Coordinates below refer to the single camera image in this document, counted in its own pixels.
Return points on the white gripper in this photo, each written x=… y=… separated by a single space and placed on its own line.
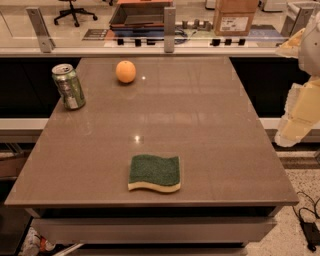
x=310 y=50

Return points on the green and yellow sponge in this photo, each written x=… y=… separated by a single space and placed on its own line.
x=155 y=173

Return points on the cardboard box with label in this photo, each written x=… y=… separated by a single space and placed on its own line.
x=234 y=17

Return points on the orange fruit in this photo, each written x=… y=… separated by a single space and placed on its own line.
x=126 y=71

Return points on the orange and grey tray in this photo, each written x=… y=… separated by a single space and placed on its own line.
x=139 y=13

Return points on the green soda can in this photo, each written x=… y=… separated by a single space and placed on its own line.
x=69 y=86

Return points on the black office chair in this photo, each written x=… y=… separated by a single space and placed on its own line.
x=73 y=12

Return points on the right metal railing post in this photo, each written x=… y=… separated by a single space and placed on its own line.
x=295 y=21

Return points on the metal railing post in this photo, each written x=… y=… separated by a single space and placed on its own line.
x=169 y=29
x=295 y=21
x=46 y=44

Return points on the black power adapter with cable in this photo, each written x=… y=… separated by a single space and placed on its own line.
x=308 y=216

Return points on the middle metal railing post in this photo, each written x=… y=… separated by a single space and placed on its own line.
x=169 y=29

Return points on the left metal railing post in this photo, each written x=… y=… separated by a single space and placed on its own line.
x=46 y=44

